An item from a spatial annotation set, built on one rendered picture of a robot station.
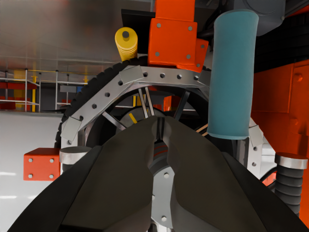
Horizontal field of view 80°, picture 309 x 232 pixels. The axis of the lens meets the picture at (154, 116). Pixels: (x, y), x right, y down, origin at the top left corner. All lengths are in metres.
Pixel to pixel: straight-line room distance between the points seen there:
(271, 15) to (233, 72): 0.36
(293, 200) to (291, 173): 0.04
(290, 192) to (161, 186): 0.21
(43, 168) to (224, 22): 0.54
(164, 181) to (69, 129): 0.27
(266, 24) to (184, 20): 0.30
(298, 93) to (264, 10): 0.27
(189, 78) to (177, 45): 0.09
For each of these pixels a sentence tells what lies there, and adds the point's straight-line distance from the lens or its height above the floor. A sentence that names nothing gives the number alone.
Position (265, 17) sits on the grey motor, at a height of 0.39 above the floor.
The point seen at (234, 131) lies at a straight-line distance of 0.41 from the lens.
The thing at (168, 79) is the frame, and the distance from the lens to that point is 0.49.
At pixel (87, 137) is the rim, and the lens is 0.60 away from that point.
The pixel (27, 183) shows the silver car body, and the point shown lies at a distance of 1.11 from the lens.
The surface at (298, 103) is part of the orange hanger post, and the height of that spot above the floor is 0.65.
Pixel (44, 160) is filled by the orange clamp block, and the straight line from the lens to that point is 0.55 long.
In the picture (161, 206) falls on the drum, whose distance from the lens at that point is 0.39.
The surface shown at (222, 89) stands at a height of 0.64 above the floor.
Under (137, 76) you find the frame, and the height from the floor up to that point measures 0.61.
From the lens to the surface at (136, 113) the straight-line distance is 1.02.
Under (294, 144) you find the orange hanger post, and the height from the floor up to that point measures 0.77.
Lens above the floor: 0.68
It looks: 3 degrees up
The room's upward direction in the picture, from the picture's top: 177 degrees counter-clockwise
